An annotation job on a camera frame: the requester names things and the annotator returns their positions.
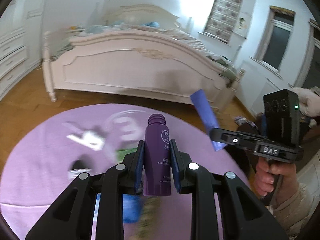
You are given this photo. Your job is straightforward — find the blue purple tube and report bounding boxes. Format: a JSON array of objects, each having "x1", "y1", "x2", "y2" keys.
[{"x1": 190, "y1": 89, "x2": 226, "y2": 151}]

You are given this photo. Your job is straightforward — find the white bed frame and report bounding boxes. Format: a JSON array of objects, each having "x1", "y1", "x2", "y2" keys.
[{"x1": 42, "y1": 4, "x2": 245, "y2": 111}]

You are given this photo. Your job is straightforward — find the white wardrobe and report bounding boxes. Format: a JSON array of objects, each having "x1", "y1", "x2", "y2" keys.
[{"x1": 1, "y1": 0, "x2": 42, "y2": 98}]

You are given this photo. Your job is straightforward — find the dark window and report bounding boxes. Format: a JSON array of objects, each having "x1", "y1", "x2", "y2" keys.
[{"x1": 254, "y1": 5, "x2": 296, "y2": 72}]

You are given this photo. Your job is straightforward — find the pink pillow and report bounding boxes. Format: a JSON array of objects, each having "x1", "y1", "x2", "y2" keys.
[{"x1": 292, "y1": 87, "x2": 320, "y2": 118}]

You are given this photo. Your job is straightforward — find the floral window blind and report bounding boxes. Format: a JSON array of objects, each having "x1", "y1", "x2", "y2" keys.
[{"x1": 203, "y1": 0, "x2": 243, "y2": 44}]

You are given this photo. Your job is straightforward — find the black yellow snack wrapper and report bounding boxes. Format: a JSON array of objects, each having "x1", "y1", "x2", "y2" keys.
[{"x1": 135, "y1": 197, "x2": 161, "y2": 239}]

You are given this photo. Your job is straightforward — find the purple bottle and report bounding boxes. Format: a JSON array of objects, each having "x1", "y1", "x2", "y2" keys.
[{"x1": 143, "y1": 113, "x2": 171, "y2": 197}]

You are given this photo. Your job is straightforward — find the person's right hand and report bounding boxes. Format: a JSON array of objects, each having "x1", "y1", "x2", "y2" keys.
[{"x1": 253, "y1": 157, "x2": 299, "y2": 202}]

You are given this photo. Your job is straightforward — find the green gum pack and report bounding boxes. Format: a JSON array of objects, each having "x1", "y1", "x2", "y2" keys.
[{"x1": 116, "y1": 148, "x2": 137, "y2": 163}]

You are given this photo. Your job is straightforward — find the purple round tablecloth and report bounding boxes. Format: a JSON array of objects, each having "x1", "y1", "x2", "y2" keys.
[{"x1": 1, "y1": 104, "x2": 249, "y2": 239}]

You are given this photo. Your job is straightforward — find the right sleeve forearm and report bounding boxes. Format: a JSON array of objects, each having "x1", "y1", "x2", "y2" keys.
[{"x1": 267, "y1": 183, "x2": 319, "y2": 239}]

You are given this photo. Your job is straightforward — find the blue plush toy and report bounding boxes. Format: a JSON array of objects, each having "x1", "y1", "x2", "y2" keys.
[{"x1": 141, "y1": 22, "x2": 160, "y2": 28}]

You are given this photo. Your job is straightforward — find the blue plastic wrapper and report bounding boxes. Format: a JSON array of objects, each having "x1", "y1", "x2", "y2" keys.
[{"x1": 123, "y1": 194, "x2": 143, "y2": 223}]

